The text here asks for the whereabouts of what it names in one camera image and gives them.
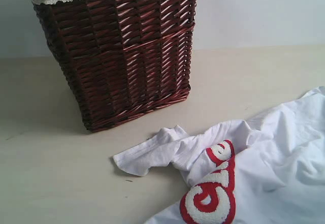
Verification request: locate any white t-shirt with red print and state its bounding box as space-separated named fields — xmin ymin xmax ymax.
xmin=113 ymin=86 xmax=324 ymax=223

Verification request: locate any dark brown wicker basket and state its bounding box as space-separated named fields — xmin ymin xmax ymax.
xmin=34 ymin=0 xmax=197 ymax=132

